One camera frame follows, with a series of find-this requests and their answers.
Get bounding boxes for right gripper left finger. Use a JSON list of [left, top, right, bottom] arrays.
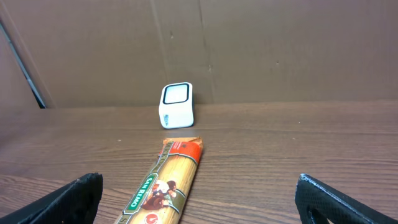
[[1, 173, 103, 224]]

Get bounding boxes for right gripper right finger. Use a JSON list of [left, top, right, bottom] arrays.
[[294, 174, 397, 224]]

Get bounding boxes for orange spaghetti packet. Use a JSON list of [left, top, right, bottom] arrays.
[[115, 136, 203, 224]]

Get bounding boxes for white barcode scanner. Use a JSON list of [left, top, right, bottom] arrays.
[[159, 82, 194, 129]]

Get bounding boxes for cardboard back wall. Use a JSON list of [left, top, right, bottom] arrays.
[[1, 0, 397, 108]]

